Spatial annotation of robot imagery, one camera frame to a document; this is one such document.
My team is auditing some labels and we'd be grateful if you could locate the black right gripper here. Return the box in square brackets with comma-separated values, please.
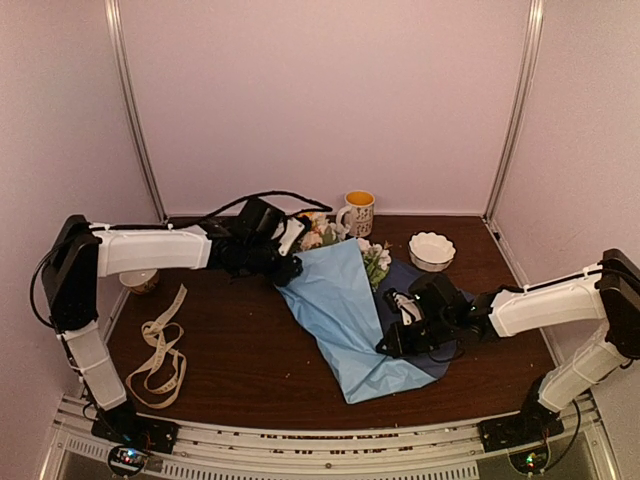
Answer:
[377, 314, 455, 360]

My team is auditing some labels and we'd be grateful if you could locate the blue wrapping paper sheet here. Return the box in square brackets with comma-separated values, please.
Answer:
[280, 239, 456, 404]

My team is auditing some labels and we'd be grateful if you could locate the white flower stem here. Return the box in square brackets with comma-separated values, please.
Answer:
[297, 212, 346, 252]

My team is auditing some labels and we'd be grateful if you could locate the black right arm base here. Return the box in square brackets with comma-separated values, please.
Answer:
[478, 376, 564, 453]

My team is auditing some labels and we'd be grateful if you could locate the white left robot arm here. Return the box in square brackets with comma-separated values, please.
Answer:
[42, 215, 309, 444]

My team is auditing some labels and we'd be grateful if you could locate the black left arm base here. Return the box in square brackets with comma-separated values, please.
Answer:
[91, 397, 179, 454]

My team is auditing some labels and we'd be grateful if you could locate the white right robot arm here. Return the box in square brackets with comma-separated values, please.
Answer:
[376, 249, 639, 442]

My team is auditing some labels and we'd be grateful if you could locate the white scalloped bowl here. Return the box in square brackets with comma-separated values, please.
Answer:
[408, 232, 456, 272]

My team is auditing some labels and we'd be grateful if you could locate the small patterned cup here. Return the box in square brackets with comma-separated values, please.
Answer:
[119, 269, 160, 295]

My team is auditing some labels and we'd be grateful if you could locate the white mug yellow inside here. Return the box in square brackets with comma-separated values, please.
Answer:
[335, 190, 375, 238]

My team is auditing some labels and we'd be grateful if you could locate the cream printed ribbon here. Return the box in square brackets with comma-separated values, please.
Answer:
[125, 284, 188, 410]

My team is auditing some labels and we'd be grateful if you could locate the right circuit board with LEDs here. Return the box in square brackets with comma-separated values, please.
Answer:
[509, 450, 549, 475]

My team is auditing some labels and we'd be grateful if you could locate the circuit board with leds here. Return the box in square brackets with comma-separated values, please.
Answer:
[509, 450, 549, 475]
[107, 445, 149, 476]

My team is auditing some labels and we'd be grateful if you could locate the left circuit board with LEDs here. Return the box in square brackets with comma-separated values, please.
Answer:
[107, 445, 149, 476]

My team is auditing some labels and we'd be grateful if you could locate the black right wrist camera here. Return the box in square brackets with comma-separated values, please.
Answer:
[383, 272, 471, 326]

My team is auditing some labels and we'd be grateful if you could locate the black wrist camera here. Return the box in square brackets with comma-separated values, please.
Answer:
[383, 272, 471, 326]
[230, 197, 310, 256]

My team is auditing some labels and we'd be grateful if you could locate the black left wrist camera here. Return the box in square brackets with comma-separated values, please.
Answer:
[230, 197, 310, 256]

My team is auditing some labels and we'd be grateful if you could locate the aluminium front rail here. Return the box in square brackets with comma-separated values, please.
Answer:
[36, 394, 620, 479]

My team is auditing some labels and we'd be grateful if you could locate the left aluminium frame post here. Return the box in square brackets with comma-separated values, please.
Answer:
[104, 0, 167, 221]

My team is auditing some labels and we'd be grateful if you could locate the aluminium frame post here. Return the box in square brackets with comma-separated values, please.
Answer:
[483, 0, 545, 224]
[104, 0, 167, 221]

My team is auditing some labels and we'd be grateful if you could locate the right aluminium frame post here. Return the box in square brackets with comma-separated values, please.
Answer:
[483, 0, 545, 224]

